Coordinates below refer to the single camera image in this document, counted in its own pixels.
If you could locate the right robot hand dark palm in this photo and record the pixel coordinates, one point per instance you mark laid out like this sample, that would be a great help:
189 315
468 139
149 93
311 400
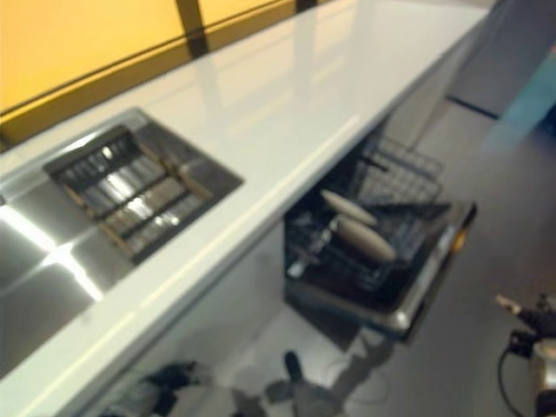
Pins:
536 315

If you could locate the left robot hand dark palm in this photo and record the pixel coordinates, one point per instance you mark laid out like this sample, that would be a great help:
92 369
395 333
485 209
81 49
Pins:
174 375

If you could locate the cream ceramic plate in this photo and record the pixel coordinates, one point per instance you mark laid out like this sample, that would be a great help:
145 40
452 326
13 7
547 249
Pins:
347 208
367 241

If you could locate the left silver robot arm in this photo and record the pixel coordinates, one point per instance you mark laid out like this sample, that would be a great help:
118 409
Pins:
134 399

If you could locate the white cabinet door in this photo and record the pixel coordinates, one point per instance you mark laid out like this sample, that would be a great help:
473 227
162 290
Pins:
243 299

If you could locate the stainless steel sink basin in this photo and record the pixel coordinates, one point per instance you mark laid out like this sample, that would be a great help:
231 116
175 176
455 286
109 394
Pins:
43 269

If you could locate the black dish drying rack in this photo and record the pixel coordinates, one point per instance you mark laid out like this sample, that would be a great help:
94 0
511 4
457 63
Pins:
130 195

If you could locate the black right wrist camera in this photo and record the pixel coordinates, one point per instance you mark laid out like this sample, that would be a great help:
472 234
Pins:
522 343

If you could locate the dark window frame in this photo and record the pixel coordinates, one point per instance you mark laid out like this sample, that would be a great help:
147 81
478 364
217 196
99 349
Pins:
193 26

